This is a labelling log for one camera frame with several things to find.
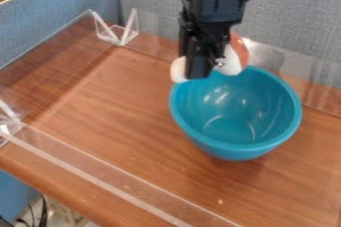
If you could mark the clear acrylic front barrier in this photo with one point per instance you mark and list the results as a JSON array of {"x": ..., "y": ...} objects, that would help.
[{"x": 171, "y": 208}]

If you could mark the blue plastic bowl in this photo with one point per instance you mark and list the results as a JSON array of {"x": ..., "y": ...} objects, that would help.
[{"x": 236, "y": 117}]

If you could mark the clear acrylic barrier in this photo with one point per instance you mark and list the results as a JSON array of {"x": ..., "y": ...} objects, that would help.
[
  {"x": 22, "y": 38},
  {"x": 312, "y": 78},
  {"x": 171, "y": 208}
]

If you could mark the white brown-capped toy mushroom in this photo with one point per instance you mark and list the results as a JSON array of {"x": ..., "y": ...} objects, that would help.
[{"x": 230, "y": 65}]

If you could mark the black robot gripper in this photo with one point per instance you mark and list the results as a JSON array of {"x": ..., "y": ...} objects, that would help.
[{"x": 205, "y": 20}]

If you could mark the clear acrylic back barrier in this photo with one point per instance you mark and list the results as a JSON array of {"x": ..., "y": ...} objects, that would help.
[{"x": 312, "y": 78}]

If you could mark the clear acrylic corner bracket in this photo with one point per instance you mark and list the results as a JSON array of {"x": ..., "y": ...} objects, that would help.
[{"x": 115, "y": 34}]

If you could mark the clear acrylic left barrier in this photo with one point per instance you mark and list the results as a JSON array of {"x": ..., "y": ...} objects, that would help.
[{"x": 22, "y": 38}]

